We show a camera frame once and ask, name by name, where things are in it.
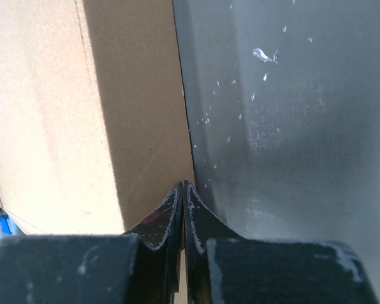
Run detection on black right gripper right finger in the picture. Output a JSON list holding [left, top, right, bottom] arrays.
[[183, 182, 377, 303]]

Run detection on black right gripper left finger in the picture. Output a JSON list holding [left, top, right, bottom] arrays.
[[0, 183, 183, 303]]

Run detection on brown cardboard box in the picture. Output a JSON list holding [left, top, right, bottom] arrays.
[[0, 1, 193, 236]]

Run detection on small white-blue object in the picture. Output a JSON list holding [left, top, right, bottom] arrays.
[[0, 215, 16, 235]]

